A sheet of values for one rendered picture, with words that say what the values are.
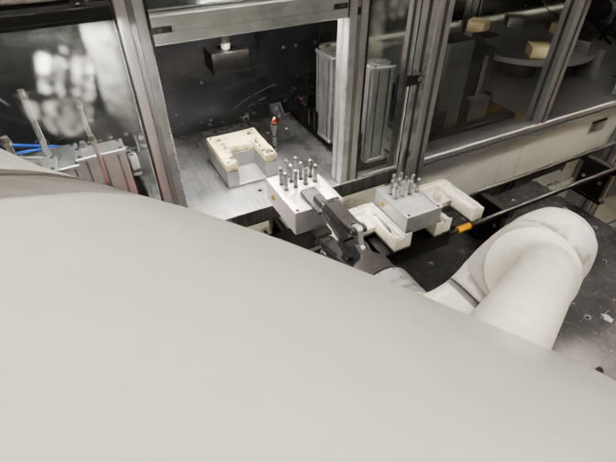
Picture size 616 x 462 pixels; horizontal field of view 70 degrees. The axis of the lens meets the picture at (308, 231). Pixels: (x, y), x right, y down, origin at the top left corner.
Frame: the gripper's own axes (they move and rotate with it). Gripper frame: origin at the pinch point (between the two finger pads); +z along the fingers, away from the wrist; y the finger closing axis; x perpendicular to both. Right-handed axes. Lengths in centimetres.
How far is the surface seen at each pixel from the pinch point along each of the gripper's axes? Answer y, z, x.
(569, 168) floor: -105, 81, -234
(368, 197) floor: -106, 114, -99
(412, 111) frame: 1.5, 22.1, -38.8
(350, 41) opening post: 20.7, 21.7, -19.1
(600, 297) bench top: -35, -25, -69
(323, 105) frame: -2.3, 41.5, -24.7
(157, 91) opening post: 17.9, 21.5, 19.4
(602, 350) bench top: -35, -35, -55
